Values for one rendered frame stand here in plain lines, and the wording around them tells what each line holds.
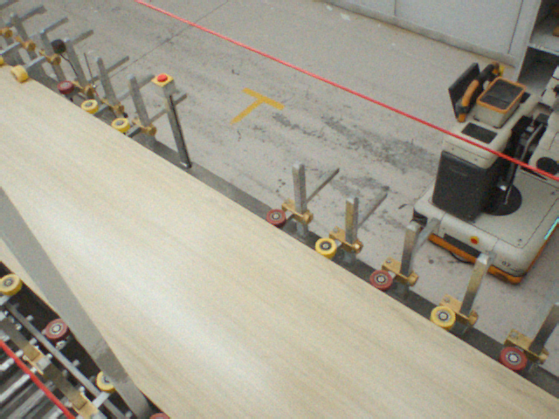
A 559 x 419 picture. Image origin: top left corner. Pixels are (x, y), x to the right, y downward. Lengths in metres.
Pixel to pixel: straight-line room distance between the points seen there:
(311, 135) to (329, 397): 2.40
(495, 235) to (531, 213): 0.26
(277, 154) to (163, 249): 1.75
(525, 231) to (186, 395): 1.96
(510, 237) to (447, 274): 0.40
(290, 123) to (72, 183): 1.89
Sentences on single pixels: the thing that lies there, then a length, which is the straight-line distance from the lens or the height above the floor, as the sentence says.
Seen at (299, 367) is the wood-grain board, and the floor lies 0.90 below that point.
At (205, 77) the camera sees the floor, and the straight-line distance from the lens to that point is 4.57.
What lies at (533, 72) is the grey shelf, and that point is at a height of 0.14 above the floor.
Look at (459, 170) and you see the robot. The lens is 2.85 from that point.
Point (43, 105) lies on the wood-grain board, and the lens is 3.14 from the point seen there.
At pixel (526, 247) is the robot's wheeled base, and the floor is 0.28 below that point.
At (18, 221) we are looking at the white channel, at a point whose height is 1.82.
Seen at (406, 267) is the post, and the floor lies 0.91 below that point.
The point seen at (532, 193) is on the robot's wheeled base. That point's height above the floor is 0.28.
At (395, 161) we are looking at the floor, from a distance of 3.73.
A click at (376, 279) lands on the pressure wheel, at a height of 0.90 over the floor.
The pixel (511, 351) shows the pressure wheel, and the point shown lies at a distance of 1.99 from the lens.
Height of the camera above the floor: 2.61
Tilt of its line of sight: 49 degrees down
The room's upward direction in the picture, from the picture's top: 7 degrees counter-clockwise
